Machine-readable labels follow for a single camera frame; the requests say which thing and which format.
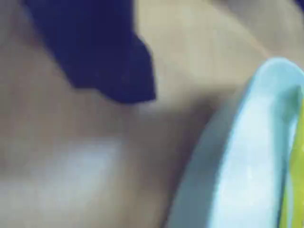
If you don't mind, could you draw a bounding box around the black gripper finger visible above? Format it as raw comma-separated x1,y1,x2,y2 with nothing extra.
23,0,157,105

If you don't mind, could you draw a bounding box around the teal round plate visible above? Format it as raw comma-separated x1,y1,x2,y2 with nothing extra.
163,57,304,228

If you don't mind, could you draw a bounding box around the yellow stick packet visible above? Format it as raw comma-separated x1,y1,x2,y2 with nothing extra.
280,94,304,228

